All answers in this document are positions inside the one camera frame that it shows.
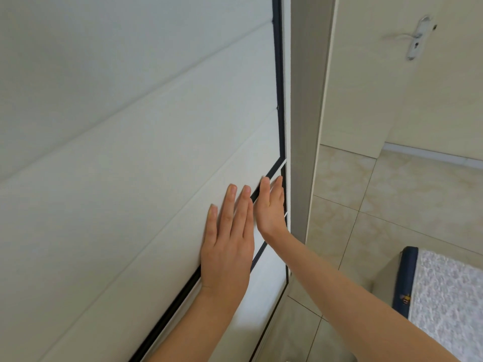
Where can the person's left hand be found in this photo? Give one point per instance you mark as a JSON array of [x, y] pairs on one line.
[[226, 256]]

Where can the person's right hand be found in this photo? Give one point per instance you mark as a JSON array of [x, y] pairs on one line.
[[270, 216]]

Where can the person's left little finger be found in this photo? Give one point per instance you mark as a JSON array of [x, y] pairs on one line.
[[212, 224]]

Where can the person's left middle finger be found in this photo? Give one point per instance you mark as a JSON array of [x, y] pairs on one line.
[[242, 211]]

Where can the person's right fingers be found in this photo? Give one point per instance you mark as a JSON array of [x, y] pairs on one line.
[[273, 194]]

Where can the white black-framed wardrobe door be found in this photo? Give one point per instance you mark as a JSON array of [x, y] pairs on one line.
[[132, 146]]

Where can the person's left forearm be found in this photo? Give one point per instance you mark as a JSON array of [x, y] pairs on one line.
[[200, 327]]

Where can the person's right forearm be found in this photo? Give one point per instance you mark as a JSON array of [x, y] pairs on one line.
[[351, 305]]

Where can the white wardrobe door panel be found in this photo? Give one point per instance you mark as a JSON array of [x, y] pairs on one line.
[[264, 290]]

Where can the cream room door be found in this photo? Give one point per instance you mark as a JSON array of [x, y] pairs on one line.
[[362, 90]]

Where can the beige bed base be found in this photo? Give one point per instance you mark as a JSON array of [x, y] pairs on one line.
[[385, 278]]

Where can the white baseboard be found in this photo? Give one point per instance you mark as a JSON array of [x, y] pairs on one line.
[[434, 156]]

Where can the navy-edged patterned mattress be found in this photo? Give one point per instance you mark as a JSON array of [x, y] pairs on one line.
[[449, 297]]

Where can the grey wardrobe side post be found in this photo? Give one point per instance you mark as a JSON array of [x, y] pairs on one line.
[[307, 109]]

